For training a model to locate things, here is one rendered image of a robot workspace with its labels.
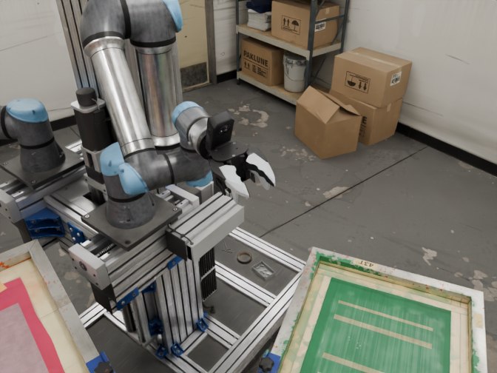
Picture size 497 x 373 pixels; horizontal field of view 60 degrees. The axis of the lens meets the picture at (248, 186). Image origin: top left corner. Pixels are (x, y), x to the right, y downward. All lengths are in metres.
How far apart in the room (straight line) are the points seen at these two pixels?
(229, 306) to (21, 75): 3.08
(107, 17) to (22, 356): 0.90
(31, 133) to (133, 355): 1.21
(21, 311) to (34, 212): 0.43
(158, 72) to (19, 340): 0.82
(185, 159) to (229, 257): 1.74
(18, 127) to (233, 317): 1.41
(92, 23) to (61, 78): 3.66
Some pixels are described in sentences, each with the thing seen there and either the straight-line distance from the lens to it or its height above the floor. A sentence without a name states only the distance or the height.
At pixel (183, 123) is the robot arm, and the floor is 1.67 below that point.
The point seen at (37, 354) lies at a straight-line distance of 1.37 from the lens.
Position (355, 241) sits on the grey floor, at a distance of 3.19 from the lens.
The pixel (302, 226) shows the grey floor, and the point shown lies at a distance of 3.25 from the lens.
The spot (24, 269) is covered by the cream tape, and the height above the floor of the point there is 1.11.
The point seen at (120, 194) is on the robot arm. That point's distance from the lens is 1.29.
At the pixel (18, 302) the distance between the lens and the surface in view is 1.48.
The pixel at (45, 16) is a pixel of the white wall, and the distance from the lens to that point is 4.57.
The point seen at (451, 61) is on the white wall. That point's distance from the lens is 4.22.
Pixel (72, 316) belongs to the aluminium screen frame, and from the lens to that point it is 1.36.
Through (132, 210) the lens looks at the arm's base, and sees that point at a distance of 1.32.
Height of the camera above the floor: 2.11
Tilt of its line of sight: 36 degrees down
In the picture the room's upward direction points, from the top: straight up
